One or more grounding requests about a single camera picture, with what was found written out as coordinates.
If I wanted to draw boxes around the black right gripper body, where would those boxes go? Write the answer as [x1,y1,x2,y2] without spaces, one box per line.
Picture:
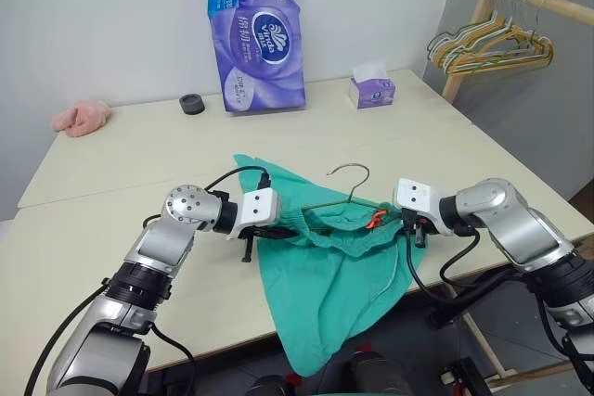
[414,215,438,236]

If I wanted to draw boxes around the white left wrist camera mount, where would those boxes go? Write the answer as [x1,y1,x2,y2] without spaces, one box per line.
[225,187,283,241]

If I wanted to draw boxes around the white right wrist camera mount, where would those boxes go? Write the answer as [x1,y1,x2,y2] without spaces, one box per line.
[393,177,454,236]

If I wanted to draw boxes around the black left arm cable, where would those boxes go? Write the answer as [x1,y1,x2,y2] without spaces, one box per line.
[141,165,273,396]

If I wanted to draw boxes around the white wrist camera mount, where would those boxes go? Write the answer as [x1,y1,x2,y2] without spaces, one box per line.
[393,177,454,236]
[225,187,283,241]

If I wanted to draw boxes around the wooden clothes rack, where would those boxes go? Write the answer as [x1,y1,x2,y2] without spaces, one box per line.
[440,0,594,390]

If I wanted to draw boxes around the olive green wire hanger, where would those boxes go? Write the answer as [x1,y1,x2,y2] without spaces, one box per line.
[300,162,396,236]

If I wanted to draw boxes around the small purple tissue box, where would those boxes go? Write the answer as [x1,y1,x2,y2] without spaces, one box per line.
[347,61,397,110]

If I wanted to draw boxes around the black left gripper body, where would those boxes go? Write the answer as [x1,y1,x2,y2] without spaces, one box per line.
[237,226,271,242]

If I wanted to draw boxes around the green cloth garment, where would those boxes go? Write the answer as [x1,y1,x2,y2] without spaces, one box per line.
[231,151,431,378]

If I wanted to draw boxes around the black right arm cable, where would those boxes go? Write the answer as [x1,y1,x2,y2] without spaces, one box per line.
[400,208,525,310]

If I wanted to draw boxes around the bundle of hangers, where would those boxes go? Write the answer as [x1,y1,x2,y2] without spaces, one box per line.
[426,0,535,66]

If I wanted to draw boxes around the bunch of hangers on rack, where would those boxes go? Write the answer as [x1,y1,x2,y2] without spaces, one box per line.
[435,0,544,68]

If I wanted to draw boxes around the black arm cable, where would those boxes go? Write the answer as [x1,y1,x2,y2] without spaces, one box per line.
[141,165,273,396]
[400,208,525,310]

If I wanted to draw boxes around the pink fluffy cloth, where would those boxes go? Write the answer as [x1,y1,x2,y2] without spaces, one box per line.
[50,98,113,139]

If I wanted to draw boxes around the purple Vinda tissue multipack bag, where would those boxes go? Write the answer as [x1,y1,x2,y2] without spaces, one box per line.
[203,0,309,114]

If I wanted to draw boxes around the black round cap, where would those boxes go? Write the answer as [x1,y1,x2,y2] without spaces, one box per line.
[178,93,207,117]

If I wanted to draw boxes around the thin black body cable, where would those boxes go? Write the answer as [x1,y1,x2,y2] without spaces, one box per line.
[23,283,107,396]

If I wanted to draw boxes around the dark rounded shape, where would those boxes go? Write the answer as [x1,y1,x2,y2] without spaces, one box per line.
[346,351,401,396]

